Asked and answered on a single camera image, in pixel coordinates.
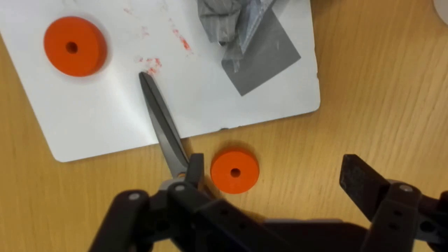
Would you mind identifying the orange grey scissors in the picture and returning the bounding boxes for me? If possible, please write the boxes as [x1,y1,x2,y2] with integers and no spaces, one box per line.
[138,71,188,177]

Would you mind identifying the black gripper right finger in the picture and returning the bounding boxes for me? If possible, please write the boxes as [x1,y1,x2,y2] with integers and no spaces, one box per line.
[338,154,421,252]

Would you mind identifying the white paper cup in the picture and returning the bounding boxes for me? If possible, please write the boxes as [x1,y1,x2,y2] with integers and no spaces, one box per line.
[432,0,448,25]

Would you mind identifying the white whiteboard sheet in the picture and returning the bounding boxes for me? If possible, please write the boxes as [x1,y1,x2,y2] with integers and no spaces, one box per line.
[0,0,320,162]

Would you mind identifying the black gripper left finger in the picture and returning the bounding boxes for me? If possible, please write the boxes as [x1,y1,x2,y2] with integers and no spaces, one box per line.
[159,154,279,252]

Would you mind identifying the orange ring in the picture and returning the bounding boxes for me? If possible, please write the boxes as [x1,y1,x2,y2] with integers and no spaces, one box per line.
[41,15,109,78]
[208,147,260,196]

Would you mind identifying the crumpled grey tape piece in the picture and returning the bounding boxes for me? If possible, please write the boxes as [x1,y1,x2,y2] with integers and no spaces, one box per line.
[195,0,300,95]

